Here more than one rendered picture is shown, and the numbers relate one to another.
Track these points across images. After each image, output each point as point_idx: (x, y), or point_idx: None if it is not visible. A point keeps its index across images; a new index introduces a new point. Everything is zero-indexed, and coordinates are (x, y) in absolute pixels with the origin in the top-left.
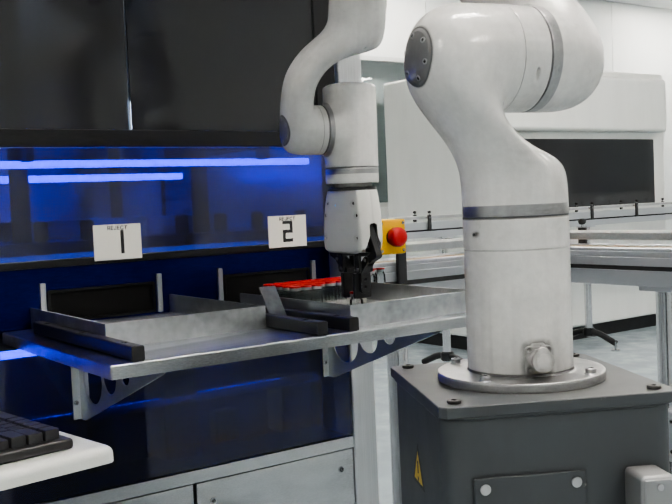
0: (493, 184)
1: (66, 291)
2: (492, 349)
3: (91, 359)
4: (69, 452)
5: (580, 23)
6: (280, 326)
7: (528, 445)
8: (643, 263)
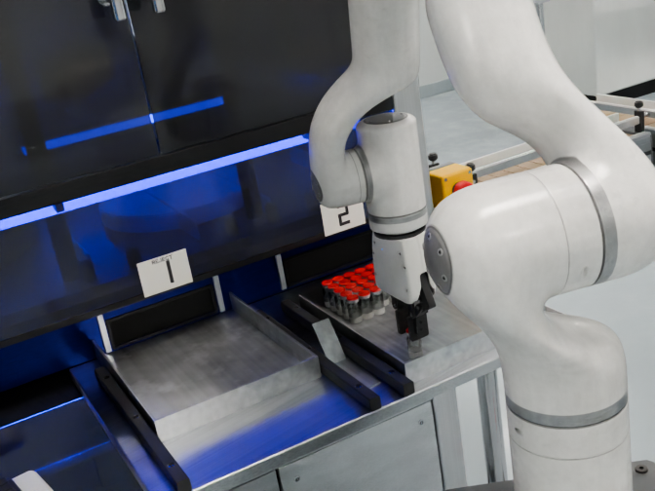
0: (535, 392)
1: (124, 316)
2: None
3: (142, 479)
4: None
5: (640, 194)
6: (334, 381)
7: None
8: None
